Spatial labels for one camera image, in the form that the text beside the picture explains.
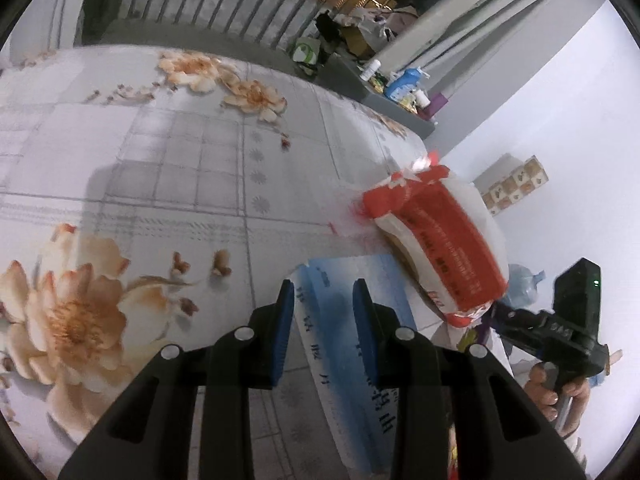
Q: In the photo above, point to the person's right hand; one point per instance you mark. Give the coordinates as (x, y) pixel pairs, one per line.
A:
(547, 399)

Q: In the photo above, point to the patterned cardboard box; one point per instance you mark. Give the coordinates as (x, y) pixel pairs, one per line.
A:
(508, 181)

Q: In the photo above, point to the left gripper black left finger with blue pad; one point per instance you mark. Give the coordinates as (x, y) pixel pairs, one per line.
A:
(146, 433)

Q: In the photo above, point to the red white snack bag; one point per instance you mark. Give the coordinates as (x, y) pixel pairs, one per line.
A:
(442, 228)

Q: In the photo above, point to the blue detergent bottle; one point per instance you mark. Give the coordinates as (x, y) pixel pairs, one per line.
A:
(404, 84)

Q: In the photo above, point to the empty water jug on floor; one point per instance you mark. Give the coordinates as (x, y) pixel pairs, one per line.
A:
(522, 291)

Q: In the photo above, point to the grey side table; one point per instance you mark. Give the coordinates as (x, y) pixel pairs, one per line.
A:
(342, 76)

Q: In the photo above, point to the purple cup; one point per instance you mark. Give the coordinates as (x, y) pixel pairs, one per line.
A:
(437, 102)

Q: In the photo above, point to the white small bottle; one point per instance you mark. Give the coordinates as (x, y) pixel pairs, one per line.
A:
(370, 70)

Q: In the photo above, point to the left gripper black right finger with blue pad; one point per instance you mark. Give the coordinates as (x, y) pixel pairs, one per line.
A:
(460, 414)

